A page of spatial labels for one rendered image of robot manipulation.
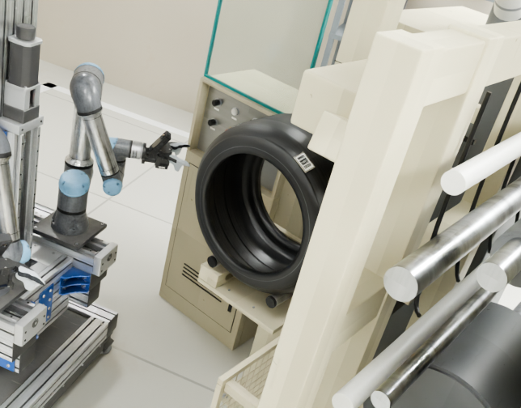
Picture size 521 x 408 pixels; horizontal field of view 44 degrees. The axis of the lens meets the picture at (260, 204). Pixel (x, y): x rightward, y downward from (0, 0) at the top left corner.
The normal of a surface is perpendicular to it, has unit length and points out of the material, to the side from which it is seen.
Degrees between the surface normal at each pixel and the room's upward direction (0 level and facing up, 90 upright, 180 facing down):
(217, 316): 90
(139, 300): 0
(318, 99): 90
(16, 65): 90
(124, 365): 0
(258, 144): 80
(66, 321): 0
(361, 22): 90
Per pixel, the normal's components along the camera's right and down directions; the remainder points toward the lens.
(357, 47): -0.61, 0.25
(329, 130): -0.51, -0.03
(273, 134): -0.27, -0.48
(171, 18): -0.32, 0.39
